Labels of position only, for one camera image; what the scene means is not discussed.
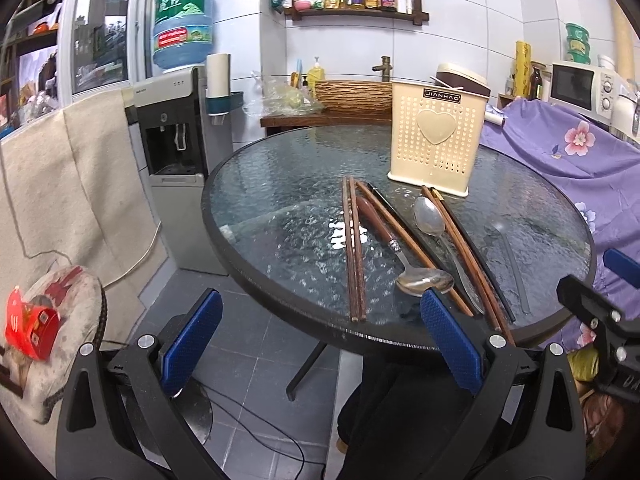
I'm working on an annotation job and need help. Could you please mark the black chopstick gold band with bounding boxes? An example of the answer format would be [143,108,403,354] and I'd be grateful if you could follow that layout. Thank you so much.
[364,182,484,311]

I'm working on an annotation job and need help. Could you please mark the brown handled metal spoon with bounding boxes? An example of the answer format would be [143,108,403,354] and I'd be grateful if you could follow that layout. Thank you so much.
[356,195,454,297]

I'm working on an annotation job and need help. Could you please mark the brown wooden chopstick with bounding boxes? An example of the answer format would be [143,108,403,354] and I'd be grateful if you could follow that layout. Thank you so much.
[348,176,367,322]
[342,177,358,322]

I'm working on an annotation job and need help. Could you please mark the brown chopstick pair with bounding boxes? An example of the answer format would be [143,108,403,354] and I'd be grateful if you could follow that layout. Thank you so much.
[420,185,504,332]

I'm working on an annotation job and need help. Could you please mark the silver metal spoon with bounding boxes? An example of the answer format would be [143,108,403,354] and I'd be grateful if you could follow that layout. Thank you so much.
[412,196,484,314]

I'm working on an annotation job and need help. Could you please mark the purple floral cloth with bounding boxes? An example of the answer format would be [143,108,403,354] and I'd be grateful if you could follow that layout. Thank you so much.
[479,96,640,351]

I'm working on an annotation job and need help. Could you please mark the white kettle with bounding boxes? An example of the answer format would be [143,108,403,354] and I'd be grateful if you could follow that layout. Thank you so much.
[610,84,639,139]

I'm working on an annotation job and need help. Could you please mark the stool with cushion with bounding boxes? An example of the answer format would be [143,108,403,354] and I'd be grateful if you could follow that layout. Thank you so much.
[1,266,107,425]

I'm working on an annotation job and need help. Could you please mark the round glass table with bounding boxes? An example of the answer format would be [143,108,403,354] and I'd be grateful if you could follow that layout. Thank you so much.
[200,122,598,401]

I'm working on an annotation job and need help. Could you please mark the white microwave oven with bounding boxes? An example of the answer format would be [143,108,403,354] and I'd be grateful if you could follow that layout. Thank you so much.
[548,62,627,124]

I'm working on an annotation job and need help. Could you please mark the beige cloth cover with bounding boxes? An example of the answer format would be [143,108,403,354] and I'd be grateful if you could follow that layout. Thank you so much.
[1,89,167,318]

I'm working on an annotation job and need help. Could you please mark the brown glass bottle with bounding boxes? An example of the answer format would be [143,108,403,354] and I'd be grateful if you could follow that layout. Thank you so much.
[528,66,544,100]

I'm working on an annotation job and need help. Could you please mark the cream plastic utensil holder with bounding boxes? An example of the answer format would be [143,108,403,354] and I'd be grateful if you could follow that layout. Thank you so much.
[387,82,488,197]

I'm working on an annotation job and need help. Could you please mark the water dispenser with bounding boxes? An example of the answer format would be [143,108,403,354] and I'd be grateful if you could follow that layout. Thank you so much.
[132,65,232,275]

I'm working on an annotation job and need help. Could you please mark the tall beige roll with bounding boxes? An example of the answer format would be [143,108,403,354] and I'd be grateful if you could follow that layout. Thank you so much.
[610,0,636,80]

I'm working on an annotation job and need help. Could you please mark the green stacked bowls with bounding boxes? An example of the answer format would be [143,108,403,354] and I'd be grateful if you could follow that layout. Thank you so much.
[565,23,591,64]

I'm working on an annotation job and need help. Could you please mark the wooden sink counter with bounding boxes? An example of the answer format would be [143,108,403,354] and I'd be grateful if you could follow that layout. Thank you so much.
[259,113,392,136]

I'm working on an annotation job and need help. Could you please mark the yellow wrap roll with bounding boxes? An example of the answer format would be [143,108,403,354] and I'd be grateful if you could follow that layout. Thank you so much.
[514,40,532,98]

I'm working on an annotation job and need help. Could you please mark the teal cup holder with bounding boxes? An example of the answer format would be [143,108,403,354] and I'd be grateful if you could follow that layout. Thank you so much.
[205,91,244,116]

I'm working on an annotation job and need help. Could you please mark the woven basin sink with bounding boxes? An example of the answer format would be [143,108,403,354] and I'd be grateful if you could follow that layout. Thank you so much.
[314,80,393,117]

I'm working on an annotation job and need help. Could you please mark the clear plastic bag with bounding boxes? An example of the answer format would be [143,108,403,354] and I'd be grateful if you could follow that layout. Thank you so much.
[242,73,324,118]

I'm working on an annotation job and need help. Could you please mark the bronze faucet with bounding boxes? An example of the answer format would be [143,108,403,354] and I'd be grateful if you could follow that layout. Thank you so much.
[372,55,393,82]

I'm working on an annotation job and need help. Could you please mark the white paper cup stack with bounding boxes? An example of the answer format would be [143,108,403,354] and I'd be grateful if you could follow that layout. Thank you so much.
[205,53,231,99]

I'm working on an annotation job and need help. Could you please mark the yellow soap bottle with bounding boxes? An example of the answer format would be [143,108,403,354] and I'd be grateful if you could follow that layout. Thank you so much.
[306,56,326,96]

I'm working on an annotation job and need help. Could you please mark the blue water jug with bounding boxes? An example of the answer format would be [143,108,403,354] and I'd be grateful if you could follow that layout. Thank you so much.
[152,0,214,70]

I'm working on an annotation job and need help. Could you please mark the window with frame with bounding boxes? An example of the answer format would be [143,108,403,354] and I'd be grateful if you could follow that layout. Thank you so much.
[58,0,144,106]

